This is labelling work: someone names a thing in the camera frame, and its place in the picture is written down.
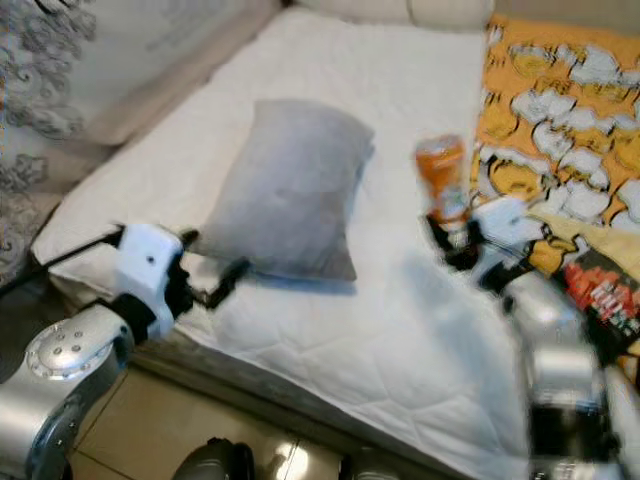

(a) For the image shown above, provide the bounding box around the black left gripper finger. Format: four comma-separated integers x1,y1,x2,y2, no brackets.
205,257,253,309

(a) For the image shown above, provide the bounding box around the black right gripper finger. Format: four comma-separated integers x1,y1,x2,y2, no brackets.
423,212,461,269

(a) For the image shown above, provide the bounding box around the orange snack can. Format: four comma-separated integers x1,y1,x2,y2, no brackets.
414,134,472,227

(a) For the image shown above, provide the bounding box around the orange yellow cartoon blanket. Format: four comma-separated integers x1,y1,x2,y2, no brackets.
472,12,640,276

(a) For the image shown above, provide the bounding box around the white quilted mattress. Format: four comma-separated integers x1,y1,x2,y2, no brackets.
30,8,539,480

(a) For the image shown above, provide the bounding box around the red black snack bag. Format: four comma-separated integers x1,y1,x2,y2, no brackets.
554,243,640,363

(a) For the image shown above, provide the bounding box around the robot left leg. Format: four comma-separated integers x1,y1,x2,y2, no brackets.
174,437,257,480

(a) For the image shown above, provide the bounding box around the robot leg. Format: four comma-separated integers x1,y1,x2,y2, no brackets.
340,450,403,480
174,437,257,480

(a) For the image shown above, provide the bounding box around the grey paisley patterned pillow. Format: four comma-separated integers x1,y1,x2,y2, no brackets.
0,0,256,256

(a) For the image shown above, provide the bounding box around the robot right leg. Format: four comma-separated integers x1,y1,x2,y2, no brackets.
340,450,403,480

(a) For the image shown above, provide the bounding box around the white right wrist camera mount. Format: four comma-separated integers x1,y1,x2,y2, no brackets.
470,196,543,289

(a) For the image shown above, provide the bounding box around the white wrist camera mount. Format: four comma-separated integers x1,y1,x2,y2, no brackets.
470,196,543,289
114,221,187,341

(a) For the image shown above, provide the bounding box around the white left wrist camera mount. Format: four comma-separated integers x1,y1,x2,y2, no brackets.
114,221,187,341

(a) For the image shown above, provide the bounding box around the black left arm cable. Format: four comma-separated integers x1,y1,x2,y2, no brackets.
0,226,126,299

